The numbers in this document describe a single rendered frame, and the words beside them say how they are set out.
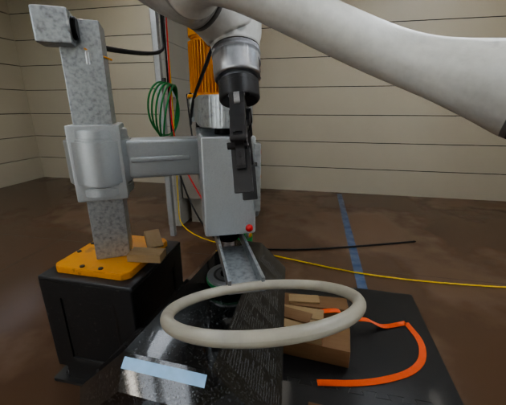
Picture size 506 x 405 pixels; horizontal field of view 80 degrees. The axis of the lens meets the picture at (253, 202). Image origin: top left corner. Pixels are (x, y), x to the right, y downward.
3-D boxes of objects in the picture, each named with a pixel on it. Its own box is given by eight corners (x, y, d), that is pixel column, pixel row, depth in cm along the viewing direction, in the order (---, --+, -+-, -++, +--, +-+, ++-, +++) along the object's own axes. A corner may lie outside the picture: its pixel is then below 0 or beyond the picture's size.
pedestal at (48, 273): (54, 380, 190) (26, 278, 167) (119, 313, 251) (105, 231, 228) (148, 401, 176) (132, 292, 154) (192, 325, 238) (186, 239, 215)
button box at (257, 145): (250, 206, 134) (250, 141, 125) (256, 205, 135) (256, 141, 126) (254, 211, 127) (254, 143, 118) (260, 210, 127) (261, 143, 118)
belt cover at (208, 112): (191, 124, 200) (189, 98, 195) (228, 124, 205) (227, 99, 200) (196, 140, 111) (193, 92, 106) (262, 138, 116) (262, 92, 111)
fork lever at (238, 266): (204, 223, 160) (203, 214, 158) (239, 220, 164) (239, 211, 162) (217, 296, 95) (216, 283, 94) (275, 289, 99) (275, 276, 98)
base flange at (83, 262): (51, 272, 173) (50, 264, 172) (108, 237, 219) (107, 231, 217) (128, 282, 163) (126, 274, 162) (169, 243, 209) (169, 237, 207)
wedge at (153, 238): (144, 237, 209) (143, 231, 208) (159, 235, 213) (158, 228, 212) (147, 249, 192) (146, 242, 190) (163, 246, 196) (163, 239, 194)
